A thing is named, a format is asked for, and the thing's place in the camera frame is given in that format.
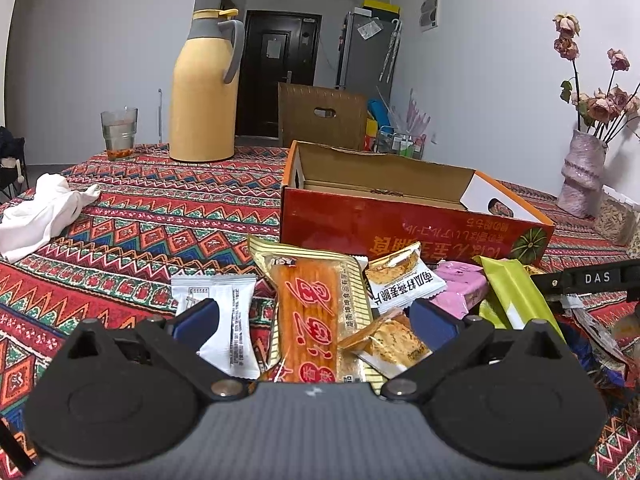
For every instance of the orange red snack packet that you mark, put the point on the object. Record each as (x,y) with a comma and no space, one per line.
(321,300)

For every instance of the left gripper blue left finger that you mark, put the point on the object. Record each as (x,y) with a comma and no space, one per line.
(196,325)

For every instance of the green snack bar packet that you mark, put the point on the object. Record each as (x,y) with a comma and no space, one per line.
(512,299)

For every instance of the glass cup with drink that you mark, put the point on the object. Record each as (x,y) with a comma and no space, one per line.
(119,127)

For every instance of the pink snack packet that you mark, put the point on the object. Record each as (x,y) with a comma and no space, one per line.
(467,287)

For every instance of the yellow thermos jug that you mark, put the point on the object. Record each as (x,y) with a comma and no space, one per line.
(205,88)

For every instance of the small cracker packet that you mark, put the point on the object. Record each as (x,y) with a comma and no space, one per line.
(388,344)

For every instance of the patterned red tablecloth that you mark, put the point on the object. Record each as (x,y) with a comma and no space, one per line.
(156,217)

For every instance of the red cardboard snack box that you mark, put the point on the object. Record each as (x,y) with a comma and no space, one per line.
(371,205)

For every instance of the clear plastic storage jar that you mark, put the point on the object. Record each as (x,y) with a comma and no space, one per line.
(617,217)

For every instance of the yellow box on fridge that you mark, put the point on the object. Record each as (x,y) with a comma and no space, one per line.
(381,6)

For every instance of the dried pink roses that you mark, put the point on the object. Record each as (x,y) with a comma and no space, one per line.
(599,88)

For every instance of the grey refrigerator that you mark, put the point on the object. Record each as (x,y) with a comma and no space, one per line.
(366,52)

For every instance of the white crumpled cloth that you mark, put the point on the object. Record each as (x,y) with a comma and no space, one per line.
(31,224)

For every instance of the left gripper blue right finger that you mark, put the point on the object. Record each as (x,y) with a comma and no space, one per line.
(432,325)

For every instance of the white blue biscuit packet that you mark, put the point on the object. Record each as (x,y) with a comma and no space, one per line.
(610,355)

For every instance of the wooden chair back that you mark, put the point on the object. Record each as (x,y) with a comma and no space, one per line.
(321,115)

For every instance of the wall electrical panel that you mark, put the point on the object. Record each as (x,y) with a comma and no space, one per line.
(429,15)

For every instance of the wire rack with bottles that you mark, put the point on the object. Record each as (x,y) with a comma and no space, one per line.
(390,141)

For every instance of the white printed sachet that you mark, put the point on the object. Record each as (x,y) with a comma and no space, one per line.
(230,349)

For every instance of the white barcode cracker packet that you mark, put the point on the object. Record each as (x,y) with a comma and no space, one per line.
(396,280)

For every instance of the dark entrance door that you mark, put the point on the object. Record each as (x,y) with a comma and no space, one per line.
(280,48)

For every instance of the pink textured vase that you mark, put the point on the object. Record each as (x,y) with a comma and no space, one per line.
(582,170)

